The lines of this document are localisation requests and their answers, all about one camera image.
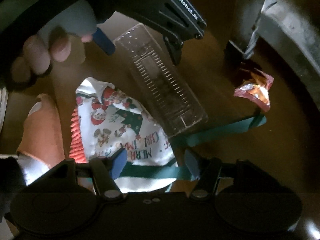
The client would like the teal ribbon strip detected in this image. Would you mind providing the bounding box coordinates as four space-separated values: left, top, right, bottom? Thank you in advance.
170 112 267 149

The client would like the orange foil snack wrapper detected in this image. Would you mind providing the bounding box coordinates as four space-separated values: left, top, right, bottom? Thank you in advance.
233 68 274 112

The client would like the metal bed frame rail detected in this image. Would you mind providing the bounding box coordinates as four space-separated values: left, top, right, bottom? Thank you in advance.
228 0 319 105

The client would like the clear plastic food tray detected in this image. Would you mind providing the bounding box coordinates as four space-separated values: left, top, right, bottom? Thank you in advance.
114 23 208 137

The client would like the christmas print paper bag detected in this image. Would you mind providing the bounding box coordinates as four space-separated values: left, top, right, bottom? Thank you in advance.
76 77 192 193

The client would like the person left hand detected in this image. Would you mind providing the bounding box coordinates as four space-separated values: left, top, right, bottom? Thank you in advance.
11 0 97 85

